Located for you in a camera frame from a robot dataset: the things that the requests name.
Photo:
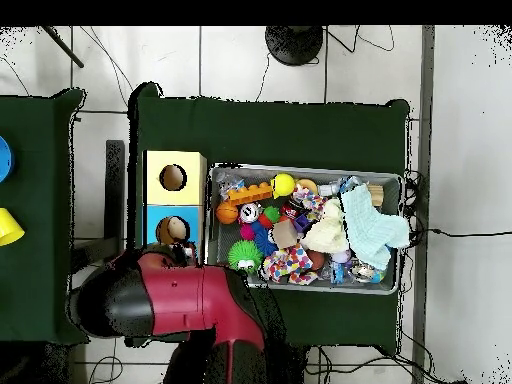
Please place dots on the mint green cloth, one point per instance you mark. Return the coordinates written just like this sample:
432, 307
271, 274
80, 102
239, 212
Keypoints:
372, 232

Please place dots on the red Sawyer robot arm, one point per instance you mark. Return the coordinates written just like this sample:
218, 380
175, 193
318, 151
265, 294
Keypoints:
180, 296

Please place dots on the silver mesh bin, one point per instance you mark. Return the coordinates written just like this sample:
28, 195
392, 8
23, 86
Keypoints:
228, 236

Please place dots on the wooden three-hole box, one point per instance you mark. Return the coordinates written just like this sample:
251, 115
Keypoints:
160, 192

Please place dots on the orange toy block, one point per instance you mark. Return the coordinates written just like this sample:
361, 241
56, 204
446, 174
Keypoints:
250, 192

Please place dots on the orange toy basketball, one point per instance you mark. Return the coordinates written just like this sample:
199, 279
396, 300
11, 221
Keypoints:
227, 212

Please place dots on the beige cardboard block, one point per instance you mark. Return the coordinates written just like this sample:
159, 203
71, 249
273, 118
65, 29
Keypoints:
284, 234

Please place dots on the yellow ball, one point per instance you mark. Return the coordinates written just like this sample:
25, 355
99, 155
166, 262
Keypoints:
283, 184

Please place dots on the green spiky ball toy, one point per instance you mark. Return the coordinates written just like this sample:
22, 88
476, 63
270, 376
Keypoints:
244, 256

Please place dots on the polka dot cloth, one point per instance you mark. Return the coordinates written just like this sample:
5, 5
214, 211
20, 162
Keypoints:
288, 262

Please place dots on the cream white cloth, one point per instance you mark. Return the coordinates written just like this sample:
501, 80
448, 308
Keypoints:
326, 232

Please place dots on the black upright panel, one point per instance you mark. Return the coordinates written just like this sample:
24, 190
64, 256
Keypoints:
114, 200

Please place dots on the black round stand base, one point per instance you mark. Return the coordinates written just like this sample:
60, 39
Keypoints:
294, 44

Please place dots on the dark green side tablecloth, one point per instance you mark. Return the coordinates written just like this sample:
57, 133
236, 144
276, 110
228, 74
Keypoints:
36, 260

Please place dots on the yellow cup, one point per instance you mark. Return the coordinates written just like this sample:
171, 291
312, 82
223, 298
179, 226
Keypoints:
8, 228

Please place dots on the black rod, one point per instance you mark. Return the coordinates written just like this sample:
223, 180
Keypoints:
64, 47

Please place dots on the blue cup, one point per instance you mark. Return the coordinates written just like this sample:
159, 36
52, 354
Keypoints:
4, 160

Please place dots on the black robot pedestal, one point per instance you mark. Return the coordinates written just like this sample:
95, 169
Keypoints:
298, 368

